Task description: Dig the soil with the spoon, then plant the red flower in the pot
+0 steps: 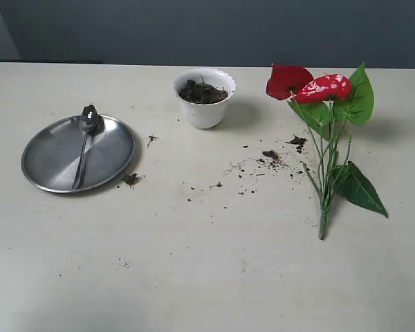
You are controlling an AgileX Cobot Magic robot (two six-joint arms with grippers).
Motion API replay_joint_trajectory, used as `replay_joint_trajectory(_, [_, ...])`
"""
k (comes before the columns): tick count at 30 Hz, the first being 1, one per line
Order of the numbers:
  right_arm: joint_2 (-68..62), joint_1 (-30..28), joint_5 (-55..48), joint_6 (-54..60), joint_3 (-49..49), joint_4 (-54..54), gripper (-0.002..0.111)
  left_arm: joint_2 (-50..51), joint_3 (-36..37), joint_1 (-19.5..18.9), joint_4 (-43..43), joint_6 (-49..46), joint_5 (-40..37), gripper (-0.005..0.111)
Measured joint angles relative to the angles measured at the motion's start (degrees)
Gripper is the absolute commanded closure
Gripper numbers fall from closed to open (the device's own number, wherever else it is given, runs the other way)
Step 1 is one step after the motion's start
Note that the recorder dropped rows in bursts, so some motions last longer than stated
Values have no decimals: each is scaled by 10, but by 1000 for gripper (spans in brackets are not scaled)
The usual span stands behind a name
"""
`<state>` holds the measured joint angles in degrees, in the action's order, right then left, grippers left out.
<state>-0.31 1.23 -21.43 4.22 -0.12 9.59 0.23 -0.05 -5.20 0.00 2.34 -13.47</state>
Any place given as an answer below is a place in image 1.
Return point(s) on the steel spoon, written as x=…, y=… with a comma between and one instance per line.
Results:
x=87, y=123

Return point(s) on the white scalloped flower pot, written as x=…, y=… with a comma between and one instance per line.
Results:
x=205, y=116

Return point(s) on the artificial red anthurium plant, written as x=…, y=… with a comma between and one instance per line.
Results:
x=326, y=104

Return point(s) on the dirt clump with roots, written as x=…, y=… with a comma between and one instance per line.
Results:
x=267, y=162

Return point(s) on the small dirt twig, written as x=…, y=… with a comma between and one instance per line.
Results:
x=151, y=139

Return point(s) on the dirt clump near plate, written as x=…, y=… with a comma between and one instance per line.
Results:
x=129, y=180

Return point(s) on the round steel plate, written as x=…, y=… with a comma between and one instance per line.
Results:
x=51, y=158

